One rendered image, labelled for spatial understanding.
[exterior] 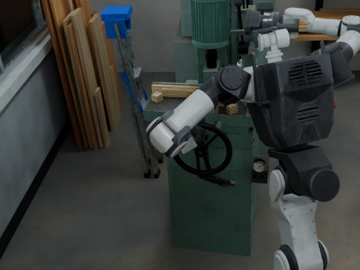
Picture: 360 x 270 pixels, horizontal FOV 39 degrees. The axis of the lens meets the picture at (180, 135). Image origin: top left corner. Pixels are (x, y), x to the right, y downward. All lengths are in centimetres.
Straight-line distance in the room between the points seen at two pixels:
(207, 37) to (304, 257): 106
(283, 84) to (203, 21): 77
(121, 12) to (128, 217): 125
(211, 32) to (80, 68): 152
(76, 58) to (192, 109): 200
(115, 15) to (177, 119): 151
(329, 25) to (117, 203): 183
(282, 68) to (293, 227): 63
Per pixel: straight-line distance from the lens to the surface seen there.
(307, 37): 443
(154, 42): 500
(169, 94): 264
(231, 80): 174
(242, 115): 245
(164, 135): 173
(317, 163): 183
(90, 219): 332
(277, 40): 191
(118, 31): 313
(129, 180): 360
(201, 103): 174
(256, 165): 252
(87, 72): 372
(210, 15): 236
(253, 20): 232
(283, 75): 171
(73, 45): 359
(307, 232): 204
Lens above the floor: 211
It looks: 31 degrees down
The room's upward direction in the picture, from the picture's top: 4 degrees counter-clockwise
